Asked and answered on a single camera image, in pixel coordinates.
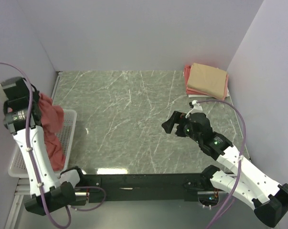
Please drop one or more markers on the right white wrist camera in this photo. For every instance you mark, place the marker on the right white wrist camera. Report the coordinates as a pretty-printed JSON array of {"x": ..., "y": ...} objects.
[{"x": 195, "y": 108}]

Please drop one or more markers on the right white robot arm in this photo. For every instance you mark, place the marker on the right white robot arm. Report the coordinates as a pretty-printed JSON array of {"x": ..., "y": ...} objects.
[{"x": 265, "y": 196}]

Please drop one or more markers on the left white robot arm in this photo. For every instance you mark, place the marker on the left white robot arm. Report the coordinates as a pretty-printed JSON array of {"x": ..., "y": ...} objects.
[{"x": 62, "y": 196}]

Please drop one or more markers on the white plastic laundry basket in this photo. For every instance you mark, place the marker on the white plastic laundry basket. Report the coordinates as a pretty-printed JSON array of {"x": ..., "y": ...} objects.
[{"x": 17, "y": 166}]

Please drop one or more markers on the folded beige t shirt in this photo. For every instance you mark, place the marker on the folded beige t shirt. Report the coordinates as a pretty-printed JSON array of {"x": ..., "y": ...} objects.
[{"x": 204, "y": 79}]

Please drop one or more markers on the folded white t shirt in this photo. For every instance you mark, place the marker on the folded white t shirt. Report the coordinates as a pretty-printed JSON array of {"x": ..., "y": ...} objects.
[{"x": 204, "y": 96}]

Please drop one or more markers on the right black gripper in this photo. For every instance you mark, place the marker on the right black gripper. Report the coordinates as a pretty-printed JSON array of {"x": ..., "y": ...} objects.
[{"x": 176, "y": 117}]

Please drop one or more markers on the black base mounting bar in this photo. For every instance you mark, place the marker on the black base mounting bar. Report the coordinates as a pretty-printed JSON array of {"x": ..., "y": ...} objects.
[{"x": 142, "y": 187}]

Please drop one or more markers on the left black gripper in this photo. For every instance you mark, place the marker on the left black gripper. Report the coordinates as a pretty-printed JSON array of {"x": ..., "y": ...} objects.
[{"x": 35, "y": 96}]

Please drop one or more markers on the red t shirt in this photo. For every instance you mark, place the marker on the red t shirt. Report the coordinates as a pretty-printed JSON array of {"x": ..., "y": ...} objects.
[{"x": 52, "y": 121}]

